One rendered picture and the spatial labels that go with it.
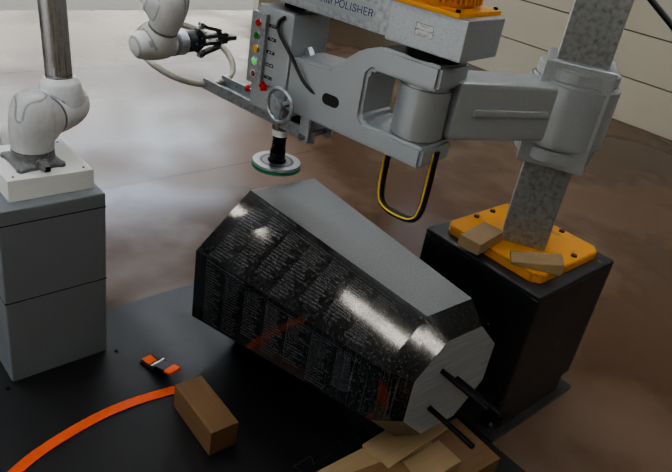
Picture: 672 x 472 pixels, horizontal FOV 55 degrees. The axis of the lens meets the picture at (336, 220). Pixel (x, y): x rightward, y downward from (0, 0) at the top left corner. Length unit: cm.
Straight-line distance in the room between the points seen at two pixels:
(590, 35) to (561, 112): 29
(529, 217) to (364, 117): 84
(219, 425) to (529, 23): 734
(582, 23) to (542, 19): 637
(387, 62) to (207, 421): 149
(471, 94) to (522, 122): 27
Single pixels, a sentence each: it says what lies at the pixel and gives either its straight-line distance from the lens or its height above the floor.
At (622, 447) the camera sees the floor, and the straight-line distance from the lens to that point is 333.
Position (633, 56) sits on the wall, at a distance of 842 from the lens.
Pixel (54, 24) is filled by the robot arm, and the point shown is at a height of 138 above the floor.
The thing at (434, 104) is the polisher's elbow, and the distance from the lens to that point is 230.
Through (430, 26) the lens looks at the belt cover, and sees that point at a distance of 219.
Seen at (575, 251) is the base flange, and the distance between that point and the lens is 298.
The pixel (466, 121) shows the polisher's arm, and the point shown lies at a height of 133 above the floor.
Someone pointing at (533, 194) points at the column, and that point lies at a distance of 278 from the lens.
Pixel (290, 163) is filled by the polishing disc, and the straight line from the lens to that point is 290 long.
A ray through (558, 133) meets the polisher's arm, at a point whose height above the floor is 131.
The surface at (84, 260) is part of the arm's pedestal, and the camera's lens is 282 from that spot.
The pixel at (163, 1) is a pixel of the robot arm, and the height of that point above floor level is 159.
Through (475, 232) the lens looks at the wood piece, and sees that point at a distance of 275.
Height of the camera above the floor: 203
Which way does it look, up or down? 28 degrees down
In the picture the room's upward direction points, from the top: 10 degrees clockwise
